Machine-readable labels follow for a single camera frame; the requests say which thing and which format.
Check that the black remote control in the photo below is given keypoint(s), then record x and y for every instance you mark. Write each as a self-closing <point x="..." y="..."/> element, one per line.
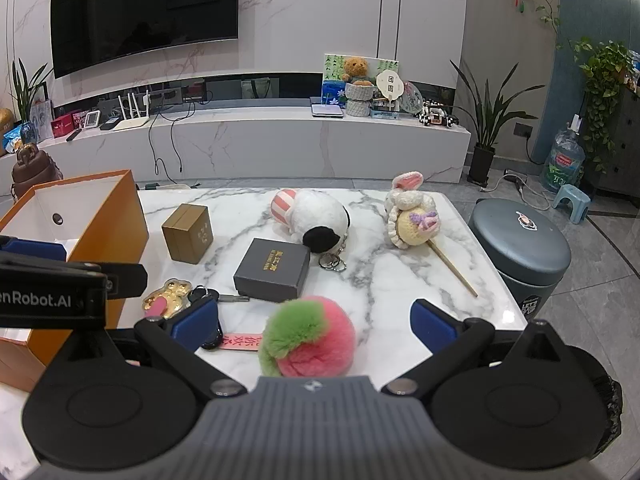
<point x="73" y="135"/>

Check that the tall green potted plant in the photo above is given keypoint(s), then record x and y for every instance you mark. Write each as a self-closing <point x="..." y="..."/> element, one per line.
<point x="22" y="95"/>

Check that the red box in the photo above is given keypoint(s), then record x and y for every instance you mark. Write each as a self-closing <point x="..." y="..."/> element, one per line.
<point x="62" y="125"/>

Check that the grey round storage stool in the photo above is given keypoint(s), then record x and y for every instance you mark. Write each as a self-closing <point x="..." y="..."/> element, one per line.
<point x="520" y="255"/>

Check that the white marble tv cabinet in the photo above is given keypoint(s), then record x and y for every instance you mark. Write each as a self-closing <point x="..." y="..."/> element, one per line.
<point x="300" y="145"/>

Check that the dark grey gift box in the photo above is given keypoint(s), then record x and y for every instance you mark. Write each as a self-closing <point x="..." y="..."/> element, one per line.
<point x="270" y="270"/>

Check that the small blue tray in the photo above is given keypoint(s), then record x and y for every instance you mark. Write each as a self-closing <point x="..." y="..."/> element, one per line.
<point x="385" y="112"/>

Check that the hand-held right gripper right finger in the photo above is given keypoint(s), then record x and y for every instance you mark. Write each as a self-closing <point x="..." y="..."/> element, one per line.
<point x="430" y="325"/>

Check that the black white checkered toy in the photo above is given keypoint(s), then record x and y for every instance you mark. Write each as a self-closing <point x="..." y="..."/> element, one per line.
<point x="435" y="115"/>

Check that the grey knitted basket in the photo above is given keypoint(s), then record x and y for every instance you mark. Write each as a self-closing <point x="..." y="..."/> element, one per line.
<point x="360" y="92"/>
<point x="359" y="108"/>

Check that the brown teddy bear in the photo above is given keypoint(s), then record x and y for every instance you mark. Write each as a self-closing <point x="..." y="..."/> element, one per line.
<point x="356" y="67"/>

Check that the small blue plastic stool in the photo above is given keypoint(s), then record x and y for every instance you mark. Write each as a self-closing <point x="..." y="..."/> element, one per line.
<point x="572" y="195"/>

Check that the long-leaf plant in black pot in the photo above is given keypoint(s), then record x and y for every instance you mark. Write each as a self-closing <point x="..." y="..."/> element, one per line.
<point x="481" y="160"/>

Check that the white marble desktop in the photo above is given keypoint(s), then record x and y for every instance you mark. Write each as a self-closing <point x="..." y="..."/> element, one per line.
<point x="380" y="270"/>

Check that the white plush pink striped hat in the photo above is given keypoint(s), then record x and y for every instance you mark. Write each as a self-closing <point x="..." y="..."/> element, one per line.
<point x="310" y="215"/>

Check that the wall television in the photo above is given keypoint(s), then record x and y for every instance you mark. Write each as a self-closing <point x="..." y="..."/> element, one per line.
<point x="145" y="10"/>

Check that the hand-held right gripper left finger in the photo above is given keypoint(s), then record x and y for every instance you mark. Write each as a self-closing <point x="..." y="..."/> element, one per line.
<point x="195" y="322"/>

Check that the large water jug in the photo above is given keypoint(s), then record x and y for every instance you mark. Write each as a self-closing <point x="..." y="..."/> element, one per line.
<point x="562" y="160"/>

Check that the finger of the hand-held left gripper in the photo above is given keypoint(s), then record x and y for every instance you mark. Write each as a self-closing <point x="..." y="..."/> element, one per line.
<point x="125" y="280"/>
<point x="35" y="251"/>

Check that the black car key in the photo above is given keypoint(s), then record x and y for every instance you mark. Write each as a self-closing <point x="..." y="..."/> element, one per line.
<point x="202" y="294"/>

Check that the small black box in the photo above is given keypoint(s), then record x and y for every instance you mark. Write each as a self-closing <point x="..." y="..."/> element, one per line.
<point x="109" y="124"/>

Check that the crochet bunny doll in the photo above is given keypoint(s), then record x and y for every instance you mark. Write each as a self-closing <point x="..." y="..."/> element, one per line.
<point x="407" y="230"/>

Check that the white round paper fan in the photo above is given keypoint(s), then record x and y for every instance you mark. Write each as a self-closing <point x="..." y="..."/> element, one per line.
<point x="389" y="82"/>

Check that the white router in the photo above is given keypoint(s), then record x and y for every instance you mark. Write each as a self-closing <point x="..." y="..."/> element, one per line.
<point x="131" y="124"/>

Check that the gold gift box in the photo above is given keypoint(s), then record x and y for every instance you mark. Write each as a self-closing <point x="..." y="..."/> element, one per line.
<point x="187" y="235"/>

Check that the dark cabinet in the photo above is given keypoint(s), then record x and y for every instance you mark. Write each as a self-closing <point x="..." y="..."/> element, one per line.
<point x="625" y="150"/>

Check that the grey laptop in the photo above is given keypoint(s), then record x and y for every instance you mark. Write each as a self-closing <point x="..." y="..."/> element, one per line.
<point x="327" y="110"/>

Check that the green floral painting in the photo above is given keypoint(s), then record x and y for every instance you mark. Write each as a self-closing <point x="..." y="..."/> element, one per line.
<point x="332" y="85"/>

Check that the blue snack bag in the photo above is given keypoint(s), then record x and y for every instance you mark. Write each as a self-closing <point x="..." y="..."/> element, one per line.
<point x="22" y="135"/>

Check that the gold bear charm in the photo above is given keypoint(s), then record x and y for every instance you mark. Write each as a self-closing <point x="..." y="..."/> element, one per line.
<point x="167" y="297"/>

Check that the trailing pothos plant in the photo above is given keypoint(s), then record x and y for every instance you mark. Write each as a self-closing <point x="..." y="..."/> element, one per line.
<point x="605" y="75"/>

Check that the patterned gift bag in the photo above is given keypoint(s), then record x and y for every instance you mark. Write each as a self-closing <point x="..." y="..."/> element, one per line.
<point x="42" y="120"/>

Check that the black wall socket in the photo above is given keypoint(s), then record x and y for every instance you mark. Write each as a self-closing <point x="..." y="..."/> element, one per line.
<point x="523" y="130"/>

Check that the patterned round fan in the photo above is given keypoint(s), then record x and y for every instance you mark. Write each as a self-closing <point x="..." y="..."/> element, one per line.
<point x="412" y="97"/>

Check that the orange cardboard box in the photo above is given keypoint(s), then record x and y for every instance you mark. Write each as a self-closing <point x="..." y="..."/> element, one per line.
<point x="125" y="220"/>

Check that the black key fob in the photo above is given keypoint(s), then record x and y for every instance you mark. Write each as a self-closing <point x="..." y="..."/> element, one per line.
<point x="214" y="337"/>

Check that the small white screen device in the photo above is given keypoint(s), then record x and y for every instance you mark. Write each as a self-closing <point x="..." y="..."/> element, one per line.
<point x="93" y="120"/>

